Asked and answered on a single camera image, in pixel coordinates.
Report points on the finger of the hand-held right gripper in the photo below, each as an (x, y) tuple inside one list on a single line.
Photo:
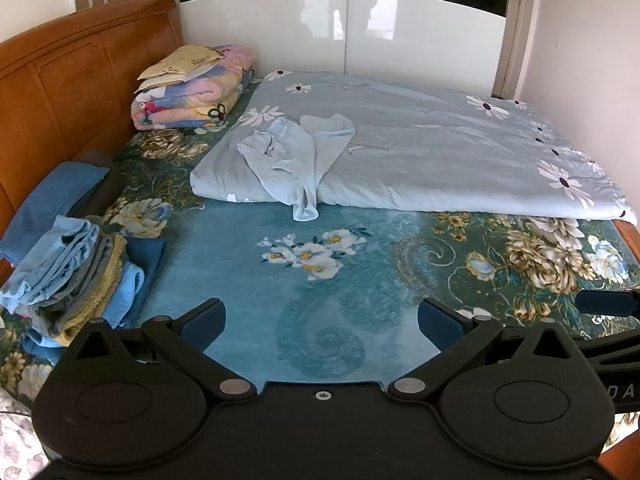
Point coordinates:
[(610, 304)]

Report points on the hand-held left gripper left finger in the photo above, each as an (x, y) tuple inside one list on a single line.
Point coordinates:
[(202, 327)]

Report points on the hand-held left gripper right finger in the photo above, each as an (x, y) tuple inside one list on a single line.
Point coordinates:
[(440, 325)]

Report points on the pale blue shirt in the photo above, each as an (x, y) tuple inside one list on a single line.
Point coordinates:
[(285, 160)]

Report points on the teal floral bed sheet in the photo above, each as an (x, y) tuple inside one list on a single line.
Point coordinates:
[(250, 270)]

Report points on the bright blue fleece garment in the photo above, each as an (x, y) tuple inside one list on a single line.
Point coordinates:
[(127, 290)]

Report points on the dark blue fleece garment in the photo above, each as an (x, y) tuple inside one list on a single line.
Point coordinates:
[(150, 260)]

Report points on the tan knitted sweater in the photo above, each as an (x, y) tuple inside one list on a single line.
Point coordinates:
[(107, 285)]

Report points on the grey folded garment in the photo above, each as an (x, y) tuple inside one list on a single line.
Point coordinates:
[(75, 307)]

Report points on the grey-blue daisy print duvet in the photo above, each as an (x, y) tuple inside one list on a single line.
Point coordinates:
[(425, 150)]

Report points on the blue cloth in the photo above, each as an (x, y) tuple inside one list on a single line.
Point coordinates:
[(45, 200)]

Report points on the grey floral cloth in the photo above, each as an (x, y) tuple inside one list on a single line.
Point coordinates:
[(20, 435)]

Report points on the folded colourful cartoon quilt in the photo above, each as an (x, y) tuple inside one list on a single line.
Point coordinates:
[(190, 102)]

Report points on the beige striped pillow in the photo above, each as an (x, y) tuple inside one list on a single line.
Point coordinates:
[(175, 62)]

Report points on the wooden headboard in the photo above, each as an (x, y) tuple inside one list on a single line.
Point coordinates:
[(65, 75)]

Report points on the white glossy wardrobe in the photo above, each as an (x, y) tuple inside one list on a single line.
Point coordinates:
[(425, 35)]

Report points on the beige door frame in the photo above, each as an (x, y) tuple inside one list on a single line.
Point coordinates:
[(515, 35)]

